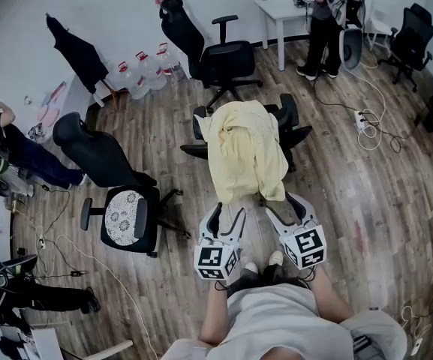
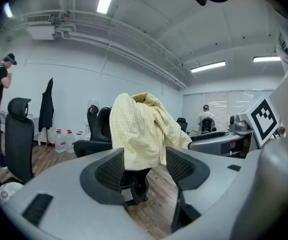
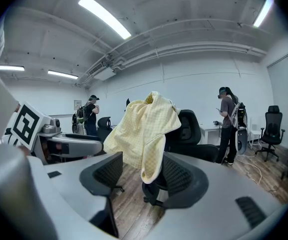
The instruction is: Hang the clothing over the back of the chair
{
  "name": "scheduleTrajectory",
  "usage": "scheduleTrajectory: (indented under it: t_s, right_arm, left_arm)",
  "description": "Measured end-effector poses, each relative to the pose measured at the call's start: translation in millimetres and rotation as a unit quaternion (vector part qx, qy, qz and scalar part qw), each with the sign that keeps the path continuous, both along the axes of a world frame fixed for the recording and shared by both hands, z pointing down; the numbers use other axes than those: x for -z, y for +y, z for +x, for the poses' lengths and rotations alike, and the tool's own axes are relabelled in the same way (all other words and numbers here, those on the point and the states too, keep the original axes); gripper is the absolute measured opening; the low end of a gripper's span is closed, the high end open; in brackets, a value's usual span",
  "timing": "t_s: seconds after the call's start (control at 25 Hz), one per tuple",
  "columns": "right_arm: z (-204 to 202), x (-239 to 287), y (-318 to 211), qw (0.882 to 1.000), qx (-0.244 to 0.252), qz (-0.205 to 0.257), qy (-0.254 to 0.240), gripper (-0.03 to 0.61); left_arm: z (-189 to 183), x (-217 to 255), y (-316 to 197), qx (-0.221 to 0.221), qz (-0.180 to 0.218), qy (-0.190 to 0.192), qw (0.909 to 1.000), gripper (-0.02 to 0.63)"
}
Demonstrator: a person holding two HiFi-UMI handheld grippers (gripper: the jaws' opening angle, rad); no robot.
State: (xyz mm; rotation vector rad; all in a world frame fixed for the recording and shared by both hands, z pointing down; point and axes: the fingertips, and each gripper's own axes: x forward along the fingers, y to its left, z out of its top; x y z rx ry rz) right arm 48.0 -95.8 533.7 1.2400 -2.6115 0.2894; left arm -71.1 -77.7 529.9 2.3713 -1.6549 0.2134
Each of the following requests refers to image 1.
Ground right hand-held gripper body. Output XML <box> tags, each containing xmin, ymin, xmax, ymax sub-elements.
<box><xmin>278</xmin><ymin>221</ymin><xmax>328</xmax><ymax>271</ymax></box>

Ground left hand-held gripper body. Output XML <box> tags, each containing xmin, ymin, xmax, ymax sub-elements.
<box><xmin>194</xmin><ymin>235</ymin><xmax>242</xmax><ymax>281</ymax></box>

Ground pale yellow clothes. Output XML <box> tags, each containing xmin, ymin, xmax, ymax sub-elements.
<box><xmin>200</xmin><ymin>100</ymin><xmax>290</xmax><ymax>204</ymax></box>

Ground black wide-back office chair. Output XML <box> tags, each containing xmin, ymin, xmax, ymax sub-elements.
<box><xmin>180</xmin><ymin>93</ymin><xmax>314</xmax><ymax>208</ymax></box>

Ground person's left forearm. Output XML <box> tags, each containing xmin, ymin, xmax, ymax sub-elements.
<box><xmin>199</xmin><ymin>280</ymin><xmax>232</xmax><ymax>347</ymax></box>

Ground person's right forearm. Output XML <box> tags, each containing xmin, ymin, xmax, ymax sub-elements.
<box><xmin>311</xmin><ymin>266</ymin><xmax>352</xmax><ymax>324</ymax></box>

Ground black cushioned office chair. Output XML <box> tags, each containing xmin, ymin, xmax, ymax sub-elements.
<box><xmin>53</xmin><ymin>112</ymin><xmax>191</xmax><ymax>258</ymax></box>

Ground black tall headrest office chair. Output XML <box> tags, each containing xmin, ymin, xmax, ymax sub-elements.
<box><xmin>158</xmin><ymin>0</ymin><xmax>264</xmax><ymax>114</ymax></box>

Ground white folding chair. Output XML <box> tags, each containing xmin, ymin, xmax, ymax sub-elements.
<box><xmin>364</xmin><ymin>7</ymin><xmax>394</xmax><ymax>52</ymax></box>

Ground black mesh office chair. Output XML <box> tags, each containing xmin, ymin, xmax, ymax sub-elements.
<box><xmin>377</xmin><ymin>2</ymin><xmax>433</xmax><ymax>93</ymax></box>

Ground person's dark trousers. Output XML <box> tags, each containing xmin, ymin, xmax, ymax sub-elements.
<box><xmin>230</xmin><ymin>264</ymin><xmax>311</xmax><ymax>296</ymax></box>

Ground person's white t-shirt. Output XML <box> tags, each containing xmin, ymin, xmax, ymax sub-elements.
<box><xmin>161</xmin><ymin>283</ymin><xmax>408</xmax><ymax>360</ymax></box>

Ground white patterned seat cushion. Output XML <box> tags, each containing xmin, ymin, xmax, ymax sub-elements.
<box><xmin>104</xmin><ymin>192</ymin><xmax>146</xmax><ymax>246</ymax></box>

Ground dark desk with pale legs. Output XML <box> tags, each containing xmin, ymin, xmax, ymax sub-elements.
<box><xmin>62</xmin><ymin>338</ymin><xmax>134</xmax><ymax>360</ymax></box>

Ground pack of small water bottles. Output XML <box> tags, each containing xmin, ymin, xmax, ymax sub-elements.
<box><xmin>163</xmin><ymin>64</ymin><xmax>187</xmax><ymax>82</ymax></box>

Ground wooden coat rack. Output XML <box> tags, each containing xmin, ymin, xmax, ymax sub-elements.
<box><xmin>101</xmin><ymin>76</ymin><xmax>127</xmax><ymax>110</ymax></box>

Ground white table with grey side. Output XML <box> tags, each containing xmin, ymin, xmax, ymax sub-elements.
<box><xmin>24</xmin><ymin>75</ymin><xmax>107</xmax><ymax>144</ymax></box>

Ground white open box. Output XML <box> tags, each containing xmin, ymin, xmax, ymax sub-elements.
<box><xmin>0</xmin><ymin>326</ymin><xmax>64</xmax><ymax>360</ymax></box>

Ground pink flat box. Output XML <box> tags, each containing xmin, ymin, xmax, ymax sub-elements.
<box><xmin>49</xmin><ymin>82</ymin><xmax>67</xmax><ymax>103</ymax></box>

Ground small white table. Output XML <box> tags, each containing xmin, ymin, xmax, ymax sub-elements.
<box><xmin>254</xmin><ymin>0</ymin><xmax>313</xmax><ymax>71</ymax></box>

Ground black hanging coat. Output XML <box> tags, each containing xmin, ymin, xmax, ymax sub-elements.
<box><xmin>46</xmin><ymin>13</ymin><xmax>110</xmax><ymax>95</ymax></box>

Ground long white floor cable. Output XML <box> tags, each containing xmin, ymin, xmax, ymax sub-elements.
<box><xmin>53</xmin><ymin>234</ymin><xmax>149</xmax><ymax>360</ymax></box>

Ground long black floor cable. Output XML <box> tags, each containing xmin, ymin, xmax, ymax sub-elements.
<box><xmin>311</xmin><ymin>79</ymin><xmax>408</xmax><ymax>154</ymax></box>

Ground dark shoulder strap buckle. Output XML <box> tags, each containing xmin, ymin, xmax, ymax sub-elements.
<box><xmin>350</xmin><ymin>334</ymin><xmax>371</xmax><ymax>354</ymax></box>

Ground white power strip with cables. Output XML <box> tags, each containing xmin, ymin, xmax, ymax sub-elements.
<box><xmin>345</xmin><ymin>64</ymin><xmax>386</xmax><ymax>152</ymax></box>

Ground thin white charger cable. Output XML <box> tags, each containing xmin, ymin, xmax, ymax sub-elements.
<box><xmin>401</xmin><ymin>305</ymin><xmax>431</xmax><ymax>356</ymax></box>

